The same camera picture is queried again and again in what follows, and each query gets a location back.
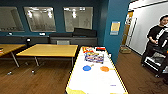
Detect red black box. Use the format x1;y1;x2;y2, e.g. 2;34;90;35
95;46;107;52

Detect blue disc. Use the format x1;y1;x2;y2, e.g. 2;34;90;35
82;64;96;72

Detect grey white box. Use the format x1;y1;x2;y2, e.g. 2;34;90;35
56;39;71;46

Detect interior glass window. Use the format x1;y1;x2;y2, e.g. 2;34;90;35
63;6;95;34
23;6;57;33
0;6;25;33

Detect orange disc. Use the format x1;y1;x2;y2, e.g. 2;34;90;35
99;65;111;73

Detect yellow wooden table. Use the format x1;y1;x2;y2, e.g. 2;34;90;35
15;43;79;75
0;43;27;69

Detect yellow white air hockey table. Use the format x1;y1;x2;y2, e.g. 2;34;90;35
65;46;130;94

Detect cardboard box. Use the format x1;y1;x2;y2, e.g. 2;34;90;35
119;45;132;55

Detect light wooden door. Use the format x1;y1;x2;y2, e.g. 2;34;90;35
122;11;135;47

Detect dark low sofa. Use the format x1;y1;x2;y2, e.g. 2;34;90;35
0;34;51;46

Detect person in black shirt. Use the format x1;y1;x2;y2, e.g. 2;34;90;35
141;14;168;66

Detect black wheeled cart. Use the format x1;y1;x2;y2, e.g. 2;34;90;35
142;28;168;78

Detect yellow framed wall sign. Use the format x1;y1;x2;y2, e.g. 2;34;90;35
109;20;122;36

